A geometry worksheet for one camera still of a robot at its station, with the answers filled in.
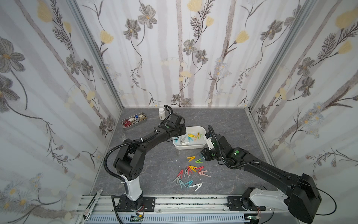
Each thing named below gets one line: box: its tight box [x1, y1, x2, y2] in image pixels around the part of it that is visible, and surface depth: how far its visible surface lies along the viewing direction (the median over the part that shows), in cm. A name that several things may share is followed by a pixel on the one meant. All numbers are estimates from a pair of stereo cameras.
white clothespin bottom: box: [189, 182, 203, 192], surface depth 82 cm
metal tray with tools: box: [120, 112, 148, 131], surface depth 113 cm
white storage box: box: [172, 126, 207, 150], surface depth 100 cm
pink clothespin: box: [198, 169, 212, 178], surface depth 86 cm
